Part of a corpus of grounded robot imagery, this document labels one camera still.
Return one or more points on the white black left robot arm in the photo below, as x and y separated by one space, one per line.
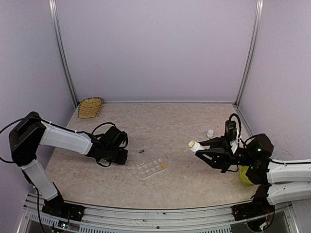
32 131

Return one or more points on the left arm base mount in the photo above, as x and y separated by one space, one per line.
59 208

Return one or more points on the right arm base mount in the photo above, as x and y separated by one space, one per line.
257 207

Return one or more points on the clear plastic pill organizer box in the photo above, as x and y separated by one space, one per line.
147 162

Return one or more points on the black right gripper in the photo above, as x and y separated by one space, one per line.
222 158

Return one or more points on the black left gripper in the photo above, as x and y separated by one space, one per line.
122 160

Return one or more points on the aluminium right corner post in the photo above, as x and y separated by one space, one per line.
251 51

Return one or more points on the green plastic bowl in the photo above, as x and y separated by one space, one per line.
243 178

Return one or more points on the aluminium front frame rail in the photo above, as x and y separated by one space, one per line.
101 219

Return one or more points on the woven bamboo tray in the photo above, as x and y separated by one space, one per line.
90 107

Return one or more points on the aluminium corner post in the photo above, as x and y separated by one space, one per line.
61 51
251 51

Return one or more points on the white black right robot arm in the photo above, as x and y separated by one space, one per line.
278 180

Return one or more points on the aluminium left corner post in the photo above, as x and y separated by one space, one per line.
61 51

